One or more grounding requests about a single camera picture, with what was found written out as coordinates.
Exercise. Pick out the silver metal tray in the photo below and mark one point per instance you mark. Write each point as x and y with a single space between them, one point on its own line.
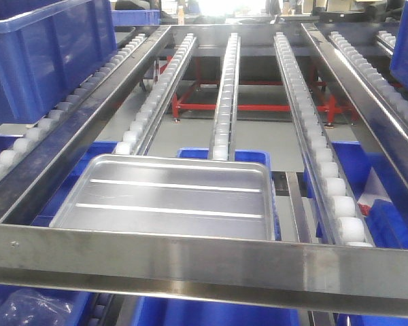
175 196

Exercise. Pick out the dark tray behind bin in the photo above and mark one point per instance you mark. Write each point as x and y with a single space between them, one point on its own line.
123 35

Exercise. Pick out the centre white roller track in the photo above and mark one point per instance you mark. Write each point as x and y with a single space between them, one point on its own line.
222 144

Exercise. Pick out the white roller track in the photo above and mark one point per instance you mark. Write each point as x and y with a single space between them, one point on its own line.
222 144
313 136
142 129

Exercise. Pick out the left white roller track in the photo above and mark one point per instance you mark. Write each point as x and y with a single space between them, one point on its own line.
142 129

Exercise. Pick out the right white roller track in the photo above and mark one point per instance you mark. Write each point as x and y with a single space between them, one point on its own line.
313 136

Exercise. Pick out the blue bin bottom centre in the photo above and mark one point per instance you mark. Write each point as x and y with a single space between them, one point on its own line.
163 311

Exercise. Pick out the blue bin bottom left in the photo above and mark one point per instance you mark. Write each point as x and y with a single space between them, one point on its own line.
82 301

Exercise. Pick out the large blue bin upper left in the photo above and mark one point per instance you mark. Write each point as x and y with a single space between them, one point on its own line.
47 49

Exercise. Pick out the far left roller track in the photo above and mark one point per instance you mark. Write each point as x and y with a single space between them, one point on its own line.
22 146

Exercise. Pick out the blue bin below right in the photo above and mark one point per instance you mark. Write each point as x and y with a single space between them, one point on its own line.
356 195

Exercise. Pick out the far right roller track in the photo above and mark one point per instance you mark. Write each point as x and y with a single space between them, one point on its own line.
371 75

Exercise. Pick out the clear plastic bag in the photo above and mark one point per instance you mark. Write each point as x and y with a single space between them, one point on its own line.
30 307

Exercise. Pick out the red metal floor frame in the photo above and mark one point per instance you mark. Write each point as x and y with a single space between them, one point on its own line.
261 90

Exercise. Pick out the steel front shelf rail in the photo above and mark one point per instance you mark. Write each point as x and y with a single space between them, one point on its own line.
352 280

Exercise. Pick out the steel right divider rail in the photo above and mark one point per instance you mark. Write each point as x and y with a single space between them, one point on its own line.
381 128

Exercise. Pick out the steel divider rail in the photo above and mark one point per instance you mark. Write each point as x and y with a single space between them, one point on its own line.
26 189
381 128

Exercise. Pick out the steel left divider rail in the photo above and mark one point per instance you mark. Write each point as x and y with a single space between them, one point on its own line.
26 189

